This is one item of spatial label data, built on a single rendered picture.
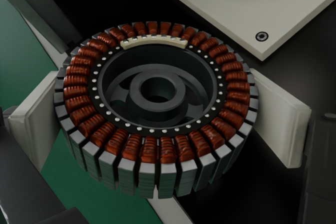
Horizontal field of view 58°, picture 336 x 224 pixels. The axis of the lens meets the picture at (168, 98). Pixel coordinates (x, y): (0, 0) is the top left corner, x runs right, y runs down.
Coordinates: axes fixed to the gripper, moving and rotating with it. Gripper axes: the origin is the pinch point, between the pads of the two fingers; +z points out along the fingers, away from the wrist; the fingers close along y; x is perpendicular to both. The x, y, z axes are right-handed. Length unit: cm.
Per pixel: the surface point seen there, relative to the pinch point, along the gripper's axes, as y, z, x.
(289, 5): 11.7, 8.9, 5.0
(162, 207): 0.7, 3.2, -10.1
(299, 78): 11.3, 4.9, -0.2
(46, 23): -9.6, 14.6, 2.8
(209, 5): 5.7, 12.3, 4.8
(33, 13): -10.3, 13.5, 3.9
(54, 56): -10.6, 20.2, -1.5
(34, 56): -13.2, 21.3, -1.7
